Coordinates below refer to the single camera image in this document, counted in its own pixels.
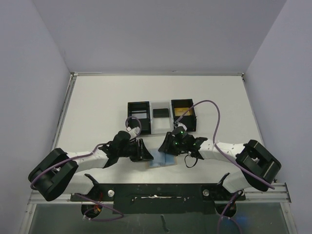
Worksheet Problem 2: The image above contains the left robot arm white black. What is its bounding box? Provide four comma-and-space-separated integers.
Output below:
28, 130, 154, 201

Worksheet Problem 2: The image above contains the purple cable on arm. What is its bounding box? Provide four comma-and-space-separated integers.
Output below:
29, 116, 142, 222
173, 99, 275, 190

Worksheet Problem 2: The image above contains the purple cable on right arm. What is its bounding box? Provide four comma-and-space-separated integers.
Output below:
173, 99, 275, 190

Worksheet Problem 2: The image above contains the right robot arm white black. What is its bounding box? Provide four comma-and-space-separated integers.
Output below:
158, 127, 281, 199

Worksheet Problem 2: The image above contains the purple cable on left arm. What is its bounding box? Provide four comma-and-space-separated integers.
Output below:
29, 116, 142, 222

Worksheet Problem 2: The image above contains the black strap loop on gripper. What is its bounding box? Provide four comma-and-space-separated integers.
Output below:
184, 153, 198, 169

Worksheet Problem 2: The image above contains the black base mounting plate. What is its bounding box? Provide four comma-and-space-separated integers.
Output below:
70, 183, 233, 215

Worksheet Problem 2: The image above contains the gold card in tray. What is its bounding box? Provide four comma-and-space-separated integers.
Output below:
174, 107, 192, 117

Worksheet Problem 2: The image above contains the black white card tray organizer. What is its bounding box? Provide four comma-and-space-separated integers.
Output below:
126, 99, 197, 136

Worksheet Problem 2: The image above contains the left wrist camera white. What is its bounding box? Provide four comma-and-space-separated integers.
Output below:
126, 127, 140, 138

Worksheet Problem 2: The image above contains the black card in tray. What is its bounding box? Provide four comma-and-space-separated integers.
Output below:
153, 108, 170, 118

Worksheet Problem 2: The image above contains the silver grey credit card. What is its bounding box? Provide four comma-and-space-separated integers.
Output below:
131, 111, 148, 119

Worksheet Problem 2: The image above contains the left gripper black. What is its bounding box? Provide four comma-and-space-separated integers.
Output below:
118, 138, 153, 162

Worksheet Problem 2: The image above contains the aluminium frame rail front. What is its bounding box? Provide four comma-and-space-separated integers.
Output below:
28, 182, 292, 205

